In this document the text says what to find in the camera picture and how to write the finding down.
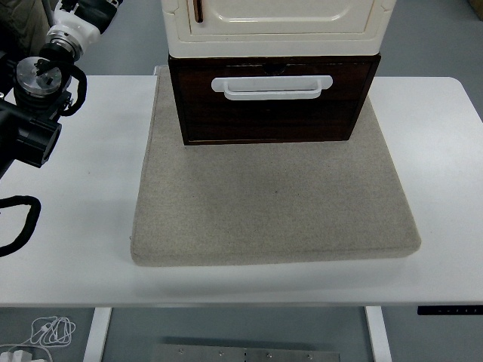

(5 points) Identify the person's leg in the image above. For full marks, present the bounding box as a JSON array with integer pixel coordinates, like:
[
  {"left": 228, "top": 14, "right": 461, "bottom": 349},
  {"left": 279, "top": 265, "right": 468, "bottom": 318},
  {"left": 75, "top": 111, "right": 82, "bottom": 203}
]
[{"left": 0, "top": 0, "right": 52, "bottom": 57}]

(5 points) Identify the dark brown wooden drawer housing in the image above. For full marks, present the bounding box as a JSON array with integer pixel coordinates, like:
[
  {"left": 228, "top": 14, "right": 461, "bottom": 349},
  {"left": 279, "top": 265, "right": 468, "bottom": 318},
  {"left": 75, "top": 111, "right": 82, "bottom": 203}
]
[{"left": 168, "top": 55, "right": 382, "bottom": 146}]

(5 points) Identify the white power adapter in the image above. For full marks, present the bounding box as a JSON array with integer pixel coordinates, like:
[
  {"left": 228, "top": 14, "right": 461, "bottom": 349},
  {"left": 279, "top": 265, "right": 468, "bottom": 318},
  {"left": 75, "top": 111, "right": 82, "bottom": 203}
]
[{"left": 0, "top": 348, "right": 35, "bottom": 362}]

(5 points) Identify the white table leg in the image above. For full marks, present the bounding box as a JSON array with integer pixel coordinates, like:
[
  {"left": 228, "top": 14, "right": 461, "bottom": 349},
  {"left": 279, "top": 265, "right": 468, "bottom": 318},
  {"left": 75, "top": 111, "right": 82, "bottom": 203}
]
[
  {"left": 364, "top": 305, "right": 393, "bottom": 362},
  {"left": 82, "top": 307, "right": 113, "bottom": 362}
]

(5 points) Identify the black table control panel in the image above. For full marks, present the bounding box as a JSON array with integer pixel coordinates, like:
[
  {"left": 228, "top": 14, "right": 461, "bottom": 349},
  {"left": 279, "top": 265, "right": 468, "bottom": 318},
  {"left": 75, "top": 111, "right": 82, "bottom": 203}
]
[{"left": 417, "top": 305, "right": 483, "bottom": 316}]

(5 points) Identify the white coiled cable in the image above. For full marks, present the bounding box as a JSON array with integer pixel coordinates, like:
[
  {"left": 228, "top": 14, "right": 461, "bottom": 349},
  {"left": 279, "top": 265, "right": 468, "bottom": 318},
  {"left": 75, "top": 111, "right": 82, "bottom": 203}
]
[{"left": 0, "top": 315, "right": 77, "bottom": 357}]

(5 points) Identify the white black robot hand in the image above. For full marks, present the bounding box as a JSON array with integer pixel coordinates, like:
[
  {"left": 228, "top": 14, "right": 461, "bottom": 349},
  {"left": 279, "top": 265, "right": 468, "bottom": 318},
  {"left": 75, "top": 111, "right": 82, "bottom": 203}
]
[{"left": 45, "top": 0, "right": 122, "bottom": 53}]

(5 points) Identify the grey fabric mat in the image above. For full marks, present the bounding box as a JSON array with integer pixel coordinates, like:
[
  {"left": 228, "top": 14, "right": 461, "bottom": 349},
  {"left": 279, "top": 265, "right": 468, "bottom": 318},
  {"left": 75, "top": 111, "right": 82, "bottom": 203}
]
[{"left": 130, "top": 66, "right": 423, "bottom": 268}]

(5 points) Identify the cream plastic cabinet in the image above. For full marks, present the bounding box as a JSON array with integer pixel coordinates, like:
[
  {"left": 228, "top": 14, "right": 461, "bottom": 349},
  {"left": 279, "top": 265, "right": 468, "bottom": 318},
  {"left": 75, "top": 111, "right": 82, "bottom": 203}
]
[{"left": 162, "top": 0, "right": 396, "bottom": 60}]

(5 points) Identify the grey metal plate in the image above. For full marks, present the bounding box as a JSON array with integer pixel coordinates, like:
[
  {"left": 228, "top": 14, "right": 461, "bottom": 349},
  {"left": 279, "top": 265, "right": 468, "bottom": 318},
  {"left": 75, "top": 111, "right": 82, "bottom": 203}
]
[{"left": 150, "top": 342, "right": 343, "bottom": 362}]

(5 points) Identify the white drawer handle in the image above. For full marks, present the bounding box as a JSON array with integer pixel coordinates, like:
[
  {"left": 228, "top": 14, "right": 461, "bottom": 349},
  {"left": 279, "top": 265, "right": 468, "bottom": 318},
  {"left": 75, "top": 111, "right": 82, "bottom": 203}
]
[{"left": 211, "top": 75, "right": 334, "bottom": 102}]

